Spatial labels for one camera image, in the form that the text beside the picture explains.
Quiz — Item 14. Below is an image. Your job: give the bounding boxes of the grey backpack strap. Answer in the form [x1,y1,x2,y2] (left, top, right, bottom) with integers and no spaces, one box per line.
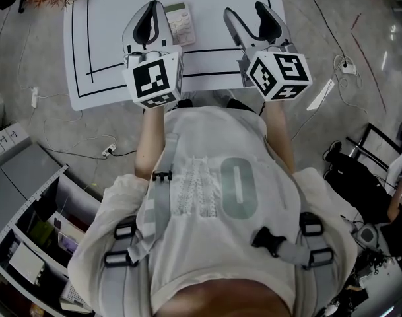
[251,211,335,270]
[103,132,180,269]

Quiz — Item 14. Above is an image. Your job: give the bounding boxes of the grey box with sockets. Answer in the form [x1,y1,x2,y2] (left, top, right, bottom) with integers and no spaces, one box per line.
[0,122,33,173]

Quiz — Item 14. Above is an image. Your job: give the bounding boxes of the tablet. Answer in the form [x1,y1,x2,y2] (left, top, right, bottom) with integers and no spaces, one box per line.
[57,231,79,256]

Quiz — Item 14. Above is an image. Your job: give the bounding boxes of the white perforated shelving unit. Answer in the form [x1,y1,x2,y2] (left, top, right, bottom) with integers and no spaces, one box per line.
[0,163,102,317]

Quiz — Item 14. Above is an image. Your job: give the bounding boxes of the white cable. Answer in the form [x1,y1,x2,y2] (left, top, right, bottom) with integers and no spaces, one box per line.
[332,53,370,115]
[42,110,119,160]

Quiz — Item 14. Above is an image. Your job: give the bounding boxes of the white device box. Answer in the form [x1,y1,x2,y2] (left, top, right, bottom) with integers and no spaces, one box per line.
[8,242,46,287]

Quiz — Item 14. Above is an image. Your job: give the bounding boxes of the person's left forearm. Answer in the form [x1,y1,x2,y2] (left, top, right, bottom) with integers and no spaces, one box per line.
[134,106,168,181]

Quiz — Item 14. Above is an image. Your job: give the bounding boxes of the black trousers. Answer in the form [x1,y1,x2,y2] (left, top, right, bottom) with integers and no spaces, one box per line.
[177,98,256,114]

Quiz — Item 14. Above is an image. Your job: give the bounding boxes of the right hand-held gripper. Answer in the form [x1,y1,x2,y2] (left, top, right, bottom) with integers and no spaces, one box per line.
[223,1,313,102]

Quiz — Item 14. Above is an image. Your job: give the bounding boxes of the grey cabinet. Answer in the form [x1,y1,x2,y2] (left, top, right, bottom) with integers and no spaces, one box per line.
[0,143,69,250]

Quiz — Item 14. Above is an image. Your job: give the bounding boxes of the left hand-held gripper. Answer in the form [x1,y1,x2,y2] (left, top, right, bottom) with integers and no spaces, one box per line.
[122,0,185,110]

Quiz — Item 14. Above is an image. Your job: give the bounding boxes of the grey office chair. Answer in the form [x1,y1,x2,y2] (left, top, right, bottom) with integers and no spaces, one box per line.
[351,221,382,252]

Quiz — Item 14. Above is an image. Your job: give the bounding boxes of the black metal frame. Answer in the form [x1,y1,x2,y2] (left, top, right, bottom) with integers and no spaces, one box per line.
[345,122,402,173]

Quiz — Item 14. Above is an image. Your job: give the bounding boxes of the white calculator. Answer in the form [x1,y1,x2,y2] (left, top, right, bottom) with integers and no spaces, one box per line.
[163,1,197,47]

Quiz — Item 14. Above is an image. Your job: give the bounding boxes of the white printed t-shirt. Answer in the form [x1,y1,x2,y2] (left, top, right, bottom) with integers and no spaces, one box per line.
[67,106,358,317]

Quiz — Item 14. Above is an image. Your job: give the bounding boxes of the pile of black cables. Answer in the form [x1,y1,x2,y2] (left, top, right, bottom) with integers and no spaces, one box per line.
[344,249,402,317]

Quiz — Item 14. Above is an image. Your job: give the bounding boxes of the person's right forearm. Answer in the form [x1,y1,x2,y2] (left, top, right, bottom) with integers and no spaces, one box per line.
[263,99,296,174]

